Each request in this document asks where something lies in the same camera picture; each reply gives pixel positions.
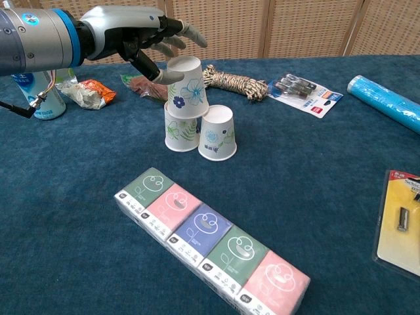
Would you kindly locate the orange white snack packet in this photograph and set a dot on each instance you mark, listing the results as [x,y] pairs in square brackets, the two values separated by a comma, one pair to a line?
[92,93]

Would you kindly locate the battery blister pack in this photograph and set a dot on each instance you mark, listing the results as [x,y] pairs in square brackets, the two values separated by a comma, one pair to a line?
[305,93]

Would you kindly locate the multicolour tissue pack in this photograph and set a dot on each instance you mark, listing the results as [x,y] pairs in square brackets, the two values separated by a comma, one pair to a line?
[213,236]

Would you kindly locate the blue table cloth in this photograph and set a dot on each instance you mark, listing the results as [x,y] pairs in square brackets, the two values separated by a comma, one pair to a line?
[295,164]

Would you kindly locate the yellow razor blister pack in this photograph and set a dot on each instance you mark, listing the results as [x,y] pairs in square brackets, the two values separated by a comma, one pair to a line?
[400,229]

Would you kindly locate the clear bottle green label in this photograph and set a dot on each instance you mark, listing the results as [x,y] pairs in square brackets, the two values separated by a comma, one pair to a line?
[67,80]

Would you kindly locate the white milk bottle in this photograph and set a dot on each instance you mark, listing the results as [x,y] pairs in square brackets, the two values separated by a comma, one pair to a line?
[52,105]

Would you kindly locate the white floral paper cup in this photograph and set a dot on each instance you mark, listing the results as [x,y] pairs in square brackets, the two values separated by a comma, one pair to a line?
[188,92]
[180,134]
[216,134]

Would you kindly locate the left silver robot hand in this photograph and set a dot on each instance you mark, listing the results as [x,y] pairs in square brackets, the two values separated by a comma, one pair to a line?
[118,26]

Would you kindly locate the blue plastic roll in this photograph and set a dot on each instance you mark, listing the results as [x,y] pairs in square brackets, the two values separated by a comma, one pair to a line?
[380,98]

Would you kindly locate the woven wooden folding screen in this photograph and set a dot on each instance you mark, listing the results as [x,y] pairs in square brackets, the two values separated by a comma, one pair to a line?
[262,29]

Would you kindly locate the bag of brown snack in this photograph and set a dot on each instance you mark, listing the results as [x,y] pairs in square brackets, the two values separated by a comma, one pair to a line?
[147,87]

